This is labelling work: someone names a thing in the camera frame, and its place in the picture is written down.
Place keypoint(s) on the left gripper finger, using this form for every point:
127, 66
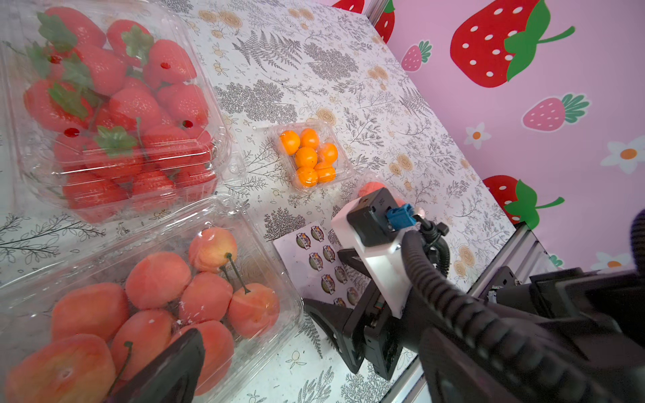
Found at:
170, 377

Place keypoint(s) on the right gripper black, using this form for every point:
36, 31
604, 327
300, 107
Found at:
368, 332

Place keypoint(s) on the white sticker sheet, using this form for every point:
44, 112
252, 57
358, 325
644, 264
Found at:
314, 267

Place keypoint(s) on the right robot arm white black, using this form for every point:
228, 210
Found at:
578, 337

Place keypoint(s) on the clear large peach box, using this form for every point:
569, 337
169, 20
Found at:
81, 329

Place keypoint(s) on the clear small peach box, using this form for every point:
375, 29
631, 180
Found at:
374, 184

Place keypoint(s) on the clear orange kumquat box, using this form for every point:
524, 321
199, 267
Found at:
311, 154

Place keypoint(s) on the clear strawberry box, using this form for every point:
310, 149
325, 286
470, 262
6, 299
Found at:
106, 109

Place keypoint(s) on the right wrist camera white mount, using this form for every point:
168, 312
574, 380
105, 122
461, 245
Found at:
374, 226

